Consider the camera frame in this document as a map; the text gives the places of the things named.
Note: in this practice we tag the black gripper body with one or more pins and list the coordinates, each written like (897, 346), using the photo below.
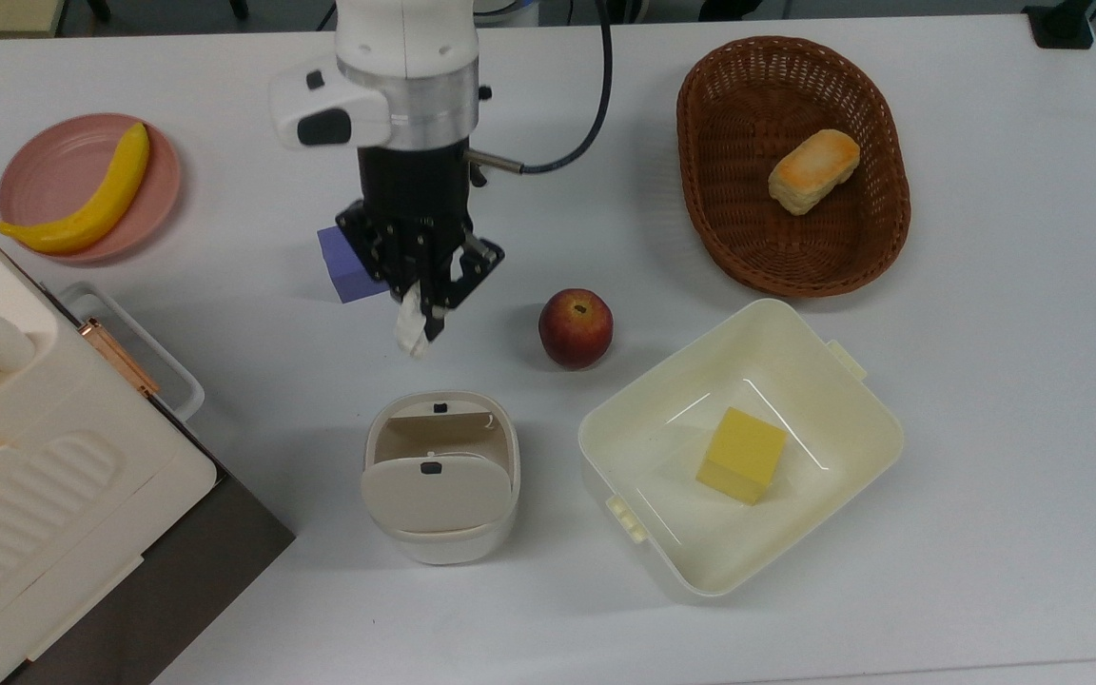
(415, 200)

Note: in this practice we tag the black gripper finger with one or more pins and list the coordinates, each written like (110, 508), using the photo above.
(409, 285)
(438, 309)

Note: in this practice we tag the white paper ball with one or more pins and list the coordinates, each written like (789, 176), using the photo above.
(408, 333)

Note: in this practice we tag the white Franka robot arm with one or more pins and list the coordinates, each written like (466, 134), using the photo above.
(405, 38)

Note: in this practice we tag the small cream trash can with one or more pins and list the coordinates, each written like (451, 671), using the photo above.
(439, 495)

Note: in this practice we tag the purple foam cube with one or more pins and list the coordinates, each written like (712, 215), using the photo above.
(343, 271)

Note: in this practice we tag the red apple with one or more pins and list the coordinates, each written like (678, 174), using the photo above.
(575, 328)

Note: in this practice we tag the orange box latch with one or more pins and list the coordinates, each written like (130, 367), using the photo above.
(120, 357)

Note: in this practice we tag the yellow toy banana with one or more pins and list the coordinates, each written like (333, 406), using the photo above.
(101, 205)

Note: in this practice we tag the yellow foam cube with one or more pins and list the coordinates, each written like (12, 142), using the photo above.
(741, 455)

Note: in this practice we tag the brown wicker basket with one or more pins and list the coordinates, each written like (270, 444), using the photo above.
(748, 95)

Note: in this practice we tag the dark wood drawer cabinet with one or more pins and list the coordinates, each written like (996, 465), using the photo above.
(205, 571)

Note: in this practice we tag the pink plastic plate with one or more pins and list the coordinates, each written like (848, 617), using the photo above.
(53, 162)

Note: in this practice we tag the cream plastic open tub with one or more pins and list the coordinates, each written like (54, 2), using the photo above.
(814, 400)

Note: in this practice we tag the toasted bread loaf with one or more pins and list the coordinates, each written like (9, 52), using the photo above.
(814, 171)

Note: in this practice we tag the black table clamp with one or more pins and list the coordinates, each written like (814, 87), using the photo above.
(1064, 24)

